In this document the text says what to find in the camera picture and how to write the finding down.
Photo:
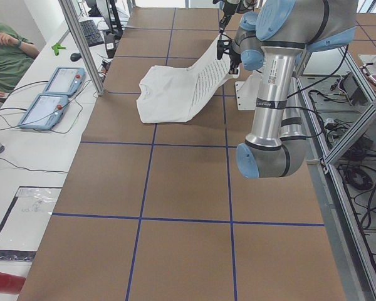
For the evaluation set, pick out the lower blue teach pendant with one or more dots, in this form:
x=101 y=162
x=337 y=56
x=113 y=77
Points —
x=45 y=112

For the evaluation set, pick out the black keyboard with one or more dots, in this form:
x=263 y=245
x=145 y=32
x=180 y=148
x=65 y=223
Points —
x=91 y=33

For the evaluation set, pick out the white long-sleeve printed shirt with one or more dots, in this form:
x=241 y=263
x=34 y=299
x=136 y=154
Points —
x=171 y=94

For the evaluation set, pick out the aluminium frame post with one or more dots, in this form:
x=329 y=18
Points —
x=73 y=23

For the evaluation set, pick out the blue teach pendant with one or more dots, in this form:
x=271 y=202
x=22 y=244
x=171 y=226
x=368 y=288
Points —
x=45 y=112
x=65 y=81

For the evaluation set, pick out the red object at corner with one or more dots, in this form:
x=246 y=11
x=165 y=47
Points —
x=11 y=284

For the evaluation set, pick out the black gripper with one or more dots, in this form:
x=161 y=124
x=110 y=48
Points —
x=234 y=60
x=228 y=7

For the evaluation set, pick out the green plastic clamp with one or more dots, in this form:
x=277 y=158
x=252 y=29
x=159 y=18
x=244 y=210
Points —
x=56 y=48

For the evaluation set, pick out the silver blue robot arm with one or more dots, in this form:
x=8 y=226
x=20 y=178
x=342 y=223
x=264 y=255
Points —
x=271 y=41
x=244 y=5

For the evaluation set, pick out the black computer mouse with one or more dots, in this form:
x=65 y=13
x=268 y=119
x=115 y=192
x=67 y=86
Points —
x=75 y=57

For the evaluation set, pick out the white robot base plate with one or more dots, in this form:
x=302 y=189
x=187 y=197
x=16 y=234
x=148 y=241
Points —
x=247 y=92

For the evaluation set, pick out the person in green shirt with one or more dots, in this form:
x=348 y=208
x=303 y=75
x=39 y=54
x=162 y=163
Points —
x=16 y=56

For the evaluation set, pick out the upper blue teach pendant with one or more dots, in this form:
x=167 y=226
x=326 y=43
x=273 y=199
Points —
x=65 y=81

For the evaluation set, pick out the plastic sleeve with paper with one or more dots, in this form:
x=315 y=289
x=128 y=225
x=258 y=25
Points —
x=25 y=222

